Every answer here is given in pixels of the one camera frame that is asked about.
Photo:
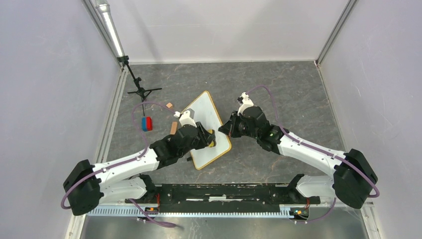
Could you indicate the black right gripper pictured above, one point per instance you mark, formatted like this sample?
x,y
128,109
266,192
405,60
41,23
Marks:
x,y
230,126

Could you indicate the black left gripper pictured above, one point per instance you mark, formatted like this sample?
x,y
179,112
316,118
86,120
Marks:
x,y
204,136

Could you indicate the yellow framed whiteboard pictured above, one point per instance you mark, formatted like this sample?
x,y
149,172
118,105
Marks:
x,y
203,112

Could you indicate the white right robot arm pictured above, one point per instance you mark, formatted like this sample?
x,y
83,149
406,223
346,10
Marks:
x,y
348,176

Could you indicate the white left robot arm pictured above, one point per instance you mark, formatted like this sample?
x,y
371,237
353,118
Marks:
x,y
89,185

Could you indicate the orange wooden block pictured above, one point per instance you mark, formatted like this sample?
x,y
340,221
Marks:
x,y
174,127

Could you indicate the blue and red block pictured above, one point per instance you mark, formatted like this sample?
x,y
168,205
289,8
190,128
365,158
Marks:
x,y
146,124

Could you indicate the black microphone tripod stand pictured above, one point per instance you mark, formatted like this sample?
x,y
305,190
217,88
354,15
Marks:
x,y
142,92

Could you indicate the silver microphone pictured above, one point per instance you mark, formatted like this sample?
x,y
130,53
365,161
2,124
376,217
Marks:
x,y
103,8

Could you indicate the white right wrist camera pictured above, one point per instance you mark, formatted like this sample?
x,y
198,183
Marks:
x,y
244,103

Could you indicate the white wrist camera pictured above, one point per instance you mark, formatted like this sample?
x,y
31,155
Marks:
x,y
244,103
186,117

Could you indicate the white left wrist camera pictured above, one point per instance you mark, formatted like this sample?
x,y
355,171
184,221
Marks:
x,y
186,117

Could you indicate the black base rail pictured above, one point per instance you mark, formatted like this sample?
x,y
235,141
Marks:
x,y
224,198

